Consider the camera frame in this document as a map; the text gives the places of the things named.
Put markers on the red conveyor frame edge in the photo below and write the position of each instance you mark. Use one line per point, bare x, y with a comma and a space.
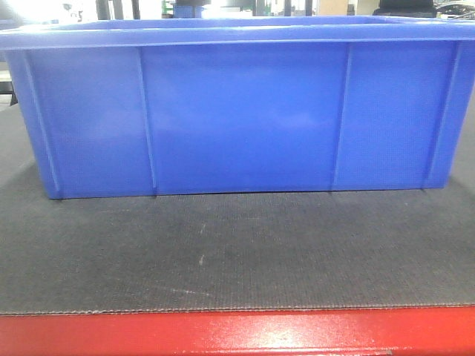
407, 331

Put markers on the dark grey conveyor belt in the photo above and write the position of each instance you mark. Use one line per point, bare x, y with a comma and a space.
337, 250

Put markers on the large blue plastic bin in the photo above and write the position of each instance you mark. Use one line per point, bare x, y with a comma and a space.
199, 106

